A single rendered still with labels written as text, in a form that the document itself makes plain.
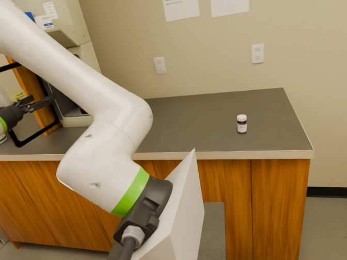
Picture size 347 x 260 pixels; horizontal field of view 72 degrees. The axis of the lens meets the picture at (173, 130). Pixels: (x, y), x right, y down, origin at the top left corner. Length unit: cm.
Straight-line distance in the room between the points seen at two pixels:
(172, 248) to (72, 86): 43
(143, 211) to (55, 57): 42
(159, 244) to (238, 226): 94
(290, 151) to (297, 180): 18
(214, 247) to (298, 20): 130
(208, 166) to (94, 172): 68
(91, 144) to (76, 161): 5
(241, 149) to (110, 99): 61
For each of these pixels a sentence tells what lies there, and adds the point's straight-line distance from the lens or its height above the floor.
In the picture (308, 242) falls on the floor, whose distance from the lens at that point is 194.
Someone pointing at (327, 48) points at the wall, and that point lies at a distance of 169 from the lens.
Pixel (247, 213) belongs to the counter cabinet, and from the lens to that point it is 131.
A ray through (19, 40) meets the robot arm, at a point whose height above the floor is 150.
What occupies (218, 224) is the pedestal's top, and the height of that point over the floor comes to 94.
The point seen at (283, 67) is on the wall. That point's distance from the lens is 166.
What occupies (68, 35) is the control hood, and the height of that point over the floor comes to 147.
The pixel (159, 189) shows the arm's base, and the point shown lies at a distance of 56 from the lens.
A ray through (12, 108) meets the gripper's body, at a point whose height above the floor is 125.
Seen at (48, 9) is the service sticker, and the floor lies 159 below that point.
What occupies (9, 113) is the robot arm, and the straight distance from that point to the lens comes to 115.
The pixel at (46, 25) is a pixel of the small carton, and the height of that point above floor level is 153.
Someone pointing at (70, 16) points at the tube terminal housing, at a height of 154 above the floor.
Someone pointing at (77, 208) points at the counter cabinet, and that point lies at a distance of 166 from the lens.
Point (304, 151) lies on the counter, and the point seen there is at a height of 93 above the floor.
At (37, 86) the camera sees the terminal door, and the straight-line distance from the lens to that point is 156.
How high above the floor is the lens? 152
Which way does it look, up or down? 28 degrees down
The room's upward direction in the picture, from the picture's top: 11 degrees counter-clockwise
